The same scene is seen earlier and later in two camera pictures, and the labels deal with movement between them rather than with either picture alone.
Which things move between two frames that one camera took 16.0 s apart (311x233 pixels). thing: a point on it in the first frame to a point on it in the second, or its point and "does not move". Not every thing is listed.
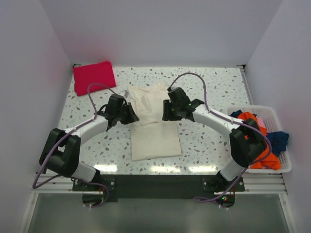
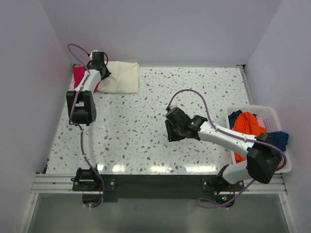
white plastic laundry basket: (272, 124) does not move
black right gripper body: (171, 111) to (174, 132)
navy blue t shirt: (277, 141) does not move
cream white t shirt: (151, 137) to (124, 78)
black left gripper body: (125, 115) to (107, 73)
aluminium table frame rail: (256, 182) does not move
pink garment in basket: (261, 122) does not move
